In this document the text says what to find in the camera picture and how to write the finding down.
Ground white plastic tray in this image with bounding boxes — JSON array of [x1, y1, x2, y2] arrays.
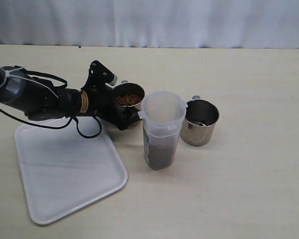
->
[[14, 117, 128, 225]]

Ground steel mug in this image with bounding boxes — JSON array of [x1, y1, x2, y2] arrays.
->
[[180, 95, 219, 146], [112, 80, 146, 125]]

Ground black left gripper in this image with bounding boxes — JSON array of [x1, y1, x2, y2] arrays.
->
[[25, 60, 141, 130]]

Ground black cable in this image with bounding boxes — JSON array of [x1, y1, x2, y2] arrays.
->
[[0, 69, 103, 139]]

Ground brown pellets in container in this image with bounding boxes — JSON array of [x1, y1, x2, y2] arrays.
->
[[148, 144, 176, 170]]

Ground translucent plastic container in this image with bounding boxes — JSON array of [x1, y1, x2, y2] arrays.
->
[[139, 91, 187, 164]]

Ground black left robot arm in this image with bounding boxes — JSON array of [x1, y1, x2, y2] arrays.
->
[[0, 60, 140, 130]]

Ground white curtain backdrop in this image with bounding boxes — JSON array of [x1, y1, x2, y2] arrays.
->
[[0, 0, 299, 49]]

